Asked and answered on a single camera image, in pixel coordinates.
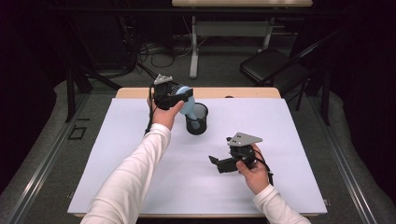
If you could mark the metal floor rail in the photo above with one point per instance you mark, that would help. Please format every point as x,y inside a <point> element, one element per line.
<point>342,161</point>
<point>46,161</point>

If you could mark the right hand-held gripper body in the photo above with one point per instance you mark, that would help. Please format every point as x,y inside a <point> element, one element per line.
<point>241,152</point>

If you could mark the person's right hand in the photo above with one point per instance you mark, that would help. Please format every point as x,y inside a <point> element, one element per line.
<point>255,177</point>

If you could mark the white-legged desk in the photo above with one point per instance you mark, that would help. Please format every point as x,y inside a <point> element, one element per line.
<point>194,62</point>

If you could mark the black folding chair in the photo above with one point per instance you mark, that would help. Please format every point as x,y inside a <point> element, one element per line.
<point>271,65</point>

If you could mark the white table mat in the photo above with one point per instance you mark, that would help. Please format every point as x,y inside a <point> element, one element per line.
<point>249,193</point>

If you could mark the light blue hairbrush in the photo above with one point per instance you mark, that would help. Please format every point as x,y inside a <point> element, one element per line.
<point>188,107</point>

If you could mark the wooden table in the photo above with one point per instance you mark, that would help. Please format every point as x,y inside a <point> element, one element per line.
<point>218,92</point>

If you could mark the black metal stand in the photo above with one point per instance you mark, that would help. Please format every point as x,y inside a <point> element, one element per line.
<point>70,93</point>

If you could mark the black mesh cup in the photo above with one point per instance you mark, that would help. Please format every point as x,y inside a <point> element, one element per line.
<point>199,130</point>

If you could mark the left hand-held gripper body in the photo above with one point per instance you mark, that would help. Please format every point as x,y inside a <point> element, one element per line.
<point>165,95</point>

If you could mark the person's left hand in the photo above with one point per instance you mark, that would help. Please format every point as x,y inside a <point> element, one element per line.
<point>165,116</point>

